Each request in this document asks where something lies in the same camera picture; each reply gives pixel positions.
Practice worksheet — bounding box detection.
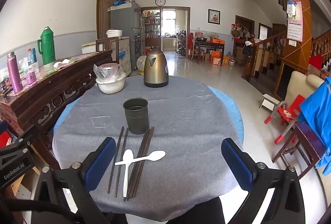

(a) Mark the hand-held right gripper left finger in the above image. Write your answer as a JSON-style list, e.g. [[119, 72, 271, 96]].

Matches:
[[34, 137, 117, 224]]

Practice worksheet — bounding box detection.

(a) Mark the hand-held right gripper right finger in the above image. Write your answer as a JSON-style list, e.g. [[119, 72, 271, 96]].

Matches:
[[221, 137, 306, 224]]

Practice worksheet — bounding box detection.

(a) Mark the dark wooden chopstick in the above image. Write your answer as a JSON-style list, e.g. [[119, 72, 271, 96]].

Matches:
[[123, 128, 150, 201], [107, 126, 125, 194], [114, 127, 129, 198], [128, 128, 152, 200], [132, 126, 155, 198]]

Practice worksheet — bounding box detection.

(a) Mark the white plastic spoon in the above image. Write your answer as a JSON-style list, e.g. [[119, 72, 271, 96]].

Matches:
[[114, 150, 166, 166], [122, 149, 134, 198]]

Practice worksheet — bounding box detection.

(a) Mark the dark metal utensil holder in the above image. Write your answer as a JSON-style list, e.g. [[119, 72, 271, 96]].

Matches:
[[123, 97, 150, 135]]

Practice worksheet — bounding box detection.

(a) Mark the blue table cover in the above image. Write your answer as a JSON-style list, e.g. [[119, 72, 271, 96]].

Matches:
[[53, 85, 245, 148]]

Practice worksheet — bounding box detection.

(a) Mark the white step stool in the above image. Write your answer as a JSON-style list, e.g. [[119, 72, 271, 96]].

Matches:
[[259, 94, 280, 112]]

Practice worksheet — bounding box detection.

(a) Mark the grey tablecloth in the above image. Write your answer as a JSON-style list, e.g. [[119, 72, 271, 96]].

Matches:
[[52, 75, 245, 214]]

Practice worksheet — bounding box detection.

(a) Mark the white plastic basin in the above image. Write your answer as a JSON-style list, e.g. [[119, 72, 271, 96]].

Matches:
[[96, 73, 126, 94]]

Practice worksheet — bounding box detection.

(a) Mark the red plastic child chair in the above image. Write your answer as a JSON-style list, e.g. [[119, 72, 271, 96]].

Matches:
[[264, 95, 306, 144]]

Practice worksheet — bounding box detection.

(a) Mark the dark wooden chair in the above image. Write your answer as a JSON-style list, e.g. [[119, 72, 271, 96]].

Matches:
[[271, 121, 327, 180]]

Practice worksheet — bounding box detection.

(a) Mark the carved wooden sideboard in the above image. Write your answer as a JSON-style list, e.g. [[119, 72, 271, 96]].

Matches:
[[0, 50, 114, 170]]

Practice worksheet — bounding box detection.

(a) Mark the purple cup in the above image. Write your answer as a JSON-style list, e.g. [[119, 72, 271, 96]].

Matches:
[[25, 71, 37, 85]]

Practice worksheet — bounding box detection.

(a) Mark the purple thermos flask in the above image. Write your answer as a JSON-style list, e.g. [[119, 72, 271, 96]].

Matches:
[[7, 52, 24, 94]]

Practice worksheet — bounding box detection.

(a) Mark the clear plastic bag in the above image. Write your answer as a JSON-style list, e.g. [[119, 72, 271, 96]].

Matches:
[[94, 63, 122, 81]]

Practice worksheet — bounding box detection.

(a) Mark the blue cloth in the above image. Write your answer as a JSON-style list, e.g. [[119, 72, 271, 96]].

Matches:
[[297, 77, 331, 176]]

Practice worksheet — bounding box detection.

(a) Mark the beige sofa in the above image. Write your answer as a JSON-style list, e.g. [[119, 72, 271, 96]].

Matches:
[[284, 71, 324, 109]]

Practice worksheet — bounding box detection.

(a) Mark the white floor fan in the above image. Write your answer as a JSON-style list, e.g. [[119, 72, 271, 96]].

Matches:
[[136, 56, 146, 75]]

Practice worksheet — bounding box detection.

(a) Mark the plastic bottle with blue label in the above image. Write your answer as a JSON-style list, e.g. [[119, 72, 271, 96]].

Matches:
[[27, 48, 38, 70]]

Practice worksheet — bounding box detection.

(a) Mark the white crumpled paper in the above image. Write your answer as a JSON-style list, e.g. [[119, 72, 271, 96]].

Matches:
[[53, 59, 71, 69]]

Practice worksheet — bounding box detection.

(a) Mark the orange cardboard box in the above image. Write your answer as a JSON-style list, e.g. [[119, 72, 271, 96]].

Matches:
[[211, 51, 223, 66]]

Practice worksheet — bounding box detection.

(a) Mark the stainless steel electric kettle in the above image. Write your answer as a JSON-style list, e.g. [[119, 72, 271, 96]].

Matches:
[[143, 46, 169, 88]]

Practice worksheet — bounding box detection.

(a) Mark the white chest freezer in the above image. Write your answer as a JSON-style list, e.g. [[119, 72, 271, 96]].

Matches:
[[81, 37, 131, 77]]

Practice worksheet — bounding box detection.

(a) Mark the wooden staircase railing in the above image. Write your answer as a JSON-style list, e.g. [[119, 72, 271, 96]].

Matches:
[[242, 31, 287, 80]]

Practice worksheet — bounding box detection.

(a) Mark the wooden chair back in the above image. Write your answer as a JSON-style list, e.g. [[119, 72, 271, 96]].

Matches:
[[96, 37, 119, 64]]

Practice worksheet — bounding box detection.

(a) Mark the green thermos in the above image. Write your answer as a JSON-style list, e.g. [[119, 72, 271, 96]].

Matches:
[[37, 27, 56, 66]]

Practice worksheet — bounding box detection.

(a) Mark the dark wooden side table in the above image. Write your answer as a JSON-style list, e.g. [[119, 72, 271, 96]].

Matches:
[[194, 39, 225, 63]]

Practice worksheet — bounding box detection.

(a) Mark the glass display cabinet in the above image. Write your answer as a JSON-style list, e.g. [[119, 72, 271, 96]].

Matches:
[[141, 8, 162, 49]]

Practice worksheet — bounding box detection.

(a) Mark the grey refrigerator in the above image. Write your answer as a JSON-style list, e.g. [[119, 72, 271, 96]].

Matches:
[[110, 3, 145, 72]]

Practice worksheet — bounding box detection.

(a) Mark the bamboo door blind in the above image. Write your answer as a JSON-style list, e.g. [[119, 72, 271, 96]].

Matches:
[[96, 0, 125, 40]]

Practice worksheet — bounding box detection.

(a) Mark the pink wall calendar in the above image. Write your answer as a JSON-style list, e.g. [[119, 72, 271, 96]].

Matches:
[[287, 0, 303, 42]]

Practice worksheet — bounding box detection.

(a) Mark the framed wall picture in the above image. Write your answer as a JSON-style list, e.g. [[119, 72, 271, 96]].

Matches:
[[208, 9, 221, 25]]

